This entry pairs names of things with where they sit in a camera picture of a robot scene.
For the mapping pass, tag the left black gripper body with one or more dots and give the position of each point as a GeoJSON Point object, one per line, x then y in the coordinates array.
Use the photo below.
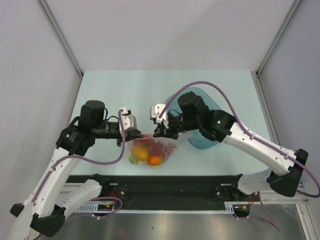
{"type": "Point", "coordinates": [113, 134]}

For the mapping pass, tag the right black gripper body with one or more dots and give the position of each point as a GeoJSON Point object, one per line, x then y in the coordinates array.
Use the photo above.
{"type": "Point", "coordinates": [176, 125]}

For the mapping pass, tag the yellow toy lemon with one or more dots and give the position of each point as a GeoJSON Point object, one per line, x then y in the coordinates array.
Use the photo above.
{"type": "Point", "coordinates": [140, 152]}

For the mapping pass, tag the purple toy grapes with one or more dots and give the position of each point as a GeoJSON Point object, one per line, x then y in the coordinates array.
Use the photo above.
{"type": "Point", "coordinates": [156, 147]}

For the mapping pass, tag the clear pink zip top bag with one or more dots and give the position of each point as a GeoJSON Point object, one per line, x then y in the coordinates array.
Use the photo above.
{"type": "Point", "coordinates": [182, 138]}

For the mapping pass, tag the green orange toy mango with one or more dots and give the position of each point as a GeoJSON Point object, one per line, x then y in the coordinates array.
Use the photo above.
{"type": "Point", "coordinates": [151, 161]}

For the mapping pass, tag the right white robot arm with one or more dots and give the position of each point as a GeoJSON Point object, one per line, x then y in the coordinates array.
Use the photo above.
{"type": "Point", "coordinates": [285, 166]}

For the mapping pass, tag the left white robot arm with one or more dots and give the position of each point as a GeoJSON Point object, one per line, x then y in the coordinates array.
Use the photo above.
{"type": "Point", "coordinates": [43, 211]}

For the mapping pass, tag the teal plastic tray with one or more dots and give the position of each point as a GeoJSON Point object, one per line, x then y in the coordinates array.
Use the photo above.
{"type": "Point", "coordinates": [197, 140]}

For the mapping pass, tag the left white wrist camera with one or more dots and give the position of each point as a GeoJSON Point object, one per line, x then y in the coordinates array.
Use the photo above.
{"type": "Point", "coordinates": [127, 121]}

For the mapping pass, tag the left white cable duct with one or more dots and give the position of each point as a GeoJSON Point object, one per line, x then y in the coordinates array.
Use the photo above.
{"type": "Point", "coordinates": [100, 207]}

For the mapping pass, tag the white cable duct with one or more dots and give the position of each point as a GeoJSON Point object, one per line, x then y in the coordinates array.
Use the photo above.
{"type": "Point", "coordinates": [100, 207]}
{"type": "Point", "coordinates": [238, 206]}

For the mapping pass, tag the right white cable duct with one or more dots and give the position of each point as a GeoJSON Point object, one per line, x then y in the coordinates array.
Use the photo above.
{"type": "Point", "coordinates": [238, 206]}

